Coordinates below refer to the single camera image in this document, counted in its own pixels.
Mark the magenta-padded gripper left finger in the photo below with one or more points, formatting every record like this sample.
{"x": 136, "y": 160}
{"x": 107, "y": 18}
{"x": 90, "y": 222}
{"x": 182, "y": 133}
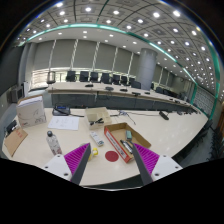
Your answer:
{"x": 76, "y": 160}

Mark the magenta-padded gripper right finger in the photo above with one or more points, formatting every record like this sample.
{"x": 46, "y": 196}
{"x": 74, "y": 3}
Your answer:
{"x": 146, "y": 159}

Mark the clear plastic water bottle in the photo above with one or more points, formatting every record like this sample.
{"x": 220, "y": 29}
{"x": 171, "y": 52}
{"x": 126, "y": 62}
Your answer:
{"x": 54, "y": 145}

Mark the white and yellow mug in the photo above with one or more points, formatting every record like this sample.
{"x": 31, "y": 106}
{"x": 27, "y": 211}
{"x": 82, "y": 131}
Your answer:
{"x": 95, "y": 152}

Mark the black and silver marker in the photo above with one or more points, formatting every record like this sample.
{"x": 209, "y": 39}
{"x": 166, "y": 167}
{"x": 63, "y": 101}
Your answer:
{"x": 126, "y": 145}

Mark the white remote control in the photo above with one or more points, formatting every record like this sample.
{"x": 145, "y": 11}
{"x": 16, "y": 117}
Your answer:
{"x": 96, "y": 138}

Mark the green block eraser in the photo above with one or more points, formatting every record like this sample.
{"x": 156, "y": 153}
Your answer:
{"x": 128, "y": 135}

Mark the flat round red coaster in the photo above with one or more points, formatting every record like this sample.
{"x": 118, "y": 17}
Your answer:
{"x": 111, "y": 156}

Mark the white paper sheet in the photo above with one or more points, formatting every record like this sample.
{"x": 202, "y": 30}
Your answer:
{"x": 64, "y": 123}

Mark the cardboard box with red side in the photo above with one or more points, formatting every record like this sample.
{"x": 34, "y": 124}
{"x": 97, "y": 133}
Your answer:
{"x": 116, "y": 132}

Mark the black clip tool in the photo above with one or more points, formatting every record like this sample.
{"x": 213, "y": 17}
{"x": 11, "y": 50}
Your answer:
{"x": 96, "y": 121}

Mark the black microphone base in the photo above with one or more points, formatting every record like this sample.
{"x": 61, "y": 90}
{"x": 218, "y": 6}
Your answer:
{"x": 163, "y": 115}

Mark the black desk telephone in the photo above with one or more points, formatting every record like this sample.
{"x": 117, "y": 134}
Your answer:
{"x": 61, "y": 110}

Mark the small beige open box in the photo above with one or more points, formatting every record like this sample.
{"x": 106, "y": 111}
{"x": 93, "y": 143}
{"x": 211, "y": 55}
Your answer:
{"x": 101, "y": 113}

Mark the flat brown cardboard piece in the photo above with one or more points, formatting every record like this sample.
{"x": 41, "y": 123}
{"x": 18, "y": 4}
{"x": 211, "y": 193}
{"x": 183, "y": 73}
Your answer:
{"x": 15, "y": 140}

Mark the long curved conference desk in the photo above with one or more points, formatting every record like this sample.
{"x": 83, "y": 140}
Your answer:
{"x": 83, "y": 88}

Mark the row of black office chairs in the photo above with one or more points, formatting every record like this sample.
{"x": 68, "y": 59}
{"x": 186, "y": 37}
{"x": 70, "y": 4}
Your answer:
{"x": 84, "y": 76}

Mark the round ceiling lights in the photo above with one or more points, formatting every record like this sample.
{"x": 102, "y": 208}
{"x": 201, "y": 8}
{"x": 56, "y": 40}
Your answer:
{"x": 156, "y": 15}

